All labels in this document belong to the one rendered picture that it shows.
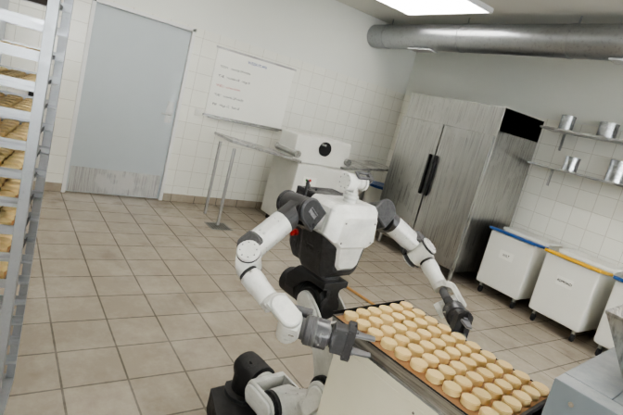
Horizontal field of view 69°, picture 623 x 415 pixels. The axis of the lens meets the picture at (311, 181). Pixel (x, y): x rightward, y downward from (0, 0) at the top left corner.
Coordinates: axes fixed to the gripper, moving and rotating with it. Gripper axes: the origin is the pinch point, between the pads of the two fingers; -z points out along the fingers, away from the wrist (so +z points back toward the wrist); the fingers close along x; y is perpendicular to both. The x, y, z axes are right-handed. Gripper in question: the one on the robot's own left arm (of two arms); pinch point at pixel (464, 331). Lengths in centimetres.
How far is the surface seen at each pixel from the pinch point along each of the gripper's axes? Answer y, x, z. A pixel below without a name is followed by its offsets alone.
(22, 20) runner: -157, 68, -32
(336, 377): -42, -21, -17
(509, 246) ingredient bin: 143, -29, 331
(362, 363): -36.4, -10.2, -23.2
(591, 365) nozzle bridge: 2, 27, -66
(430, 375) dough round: -20.4, 1.0, -40.0
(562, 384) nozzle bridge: -10, 26, -78
